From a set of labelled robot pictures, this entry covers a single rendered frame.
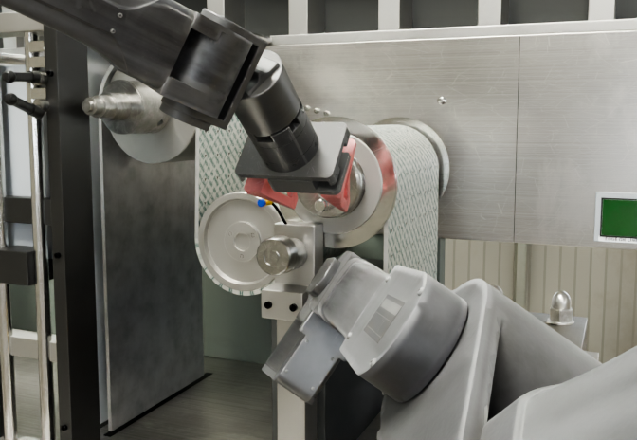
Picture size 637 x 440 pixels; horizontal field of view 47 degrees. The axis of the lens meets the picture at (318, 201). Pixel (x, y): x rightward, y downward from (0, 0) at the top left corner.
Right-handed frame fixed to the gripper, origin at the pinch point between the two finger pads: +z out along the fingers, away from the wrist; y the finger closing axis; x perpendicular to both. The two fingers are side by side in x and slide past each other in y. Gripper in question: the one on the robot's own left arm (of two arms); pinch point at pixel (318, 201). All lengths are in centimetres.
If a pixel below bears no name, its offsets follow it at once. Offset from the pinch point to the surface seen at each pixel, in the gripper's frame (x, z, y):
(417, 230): 7.4, 17.4, 5.9
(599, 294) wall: 127, 267, 21
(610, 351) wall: 107, 286, 27
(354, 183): 3.3, 1.3, 2.8
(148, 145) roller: 7.8, 1.5, -25.9
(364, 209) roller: 2.1, 4.5, 3.4
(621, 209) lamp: 21.3, 31.4, 29.4
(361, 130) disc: 8.9, -0.8, 2.9
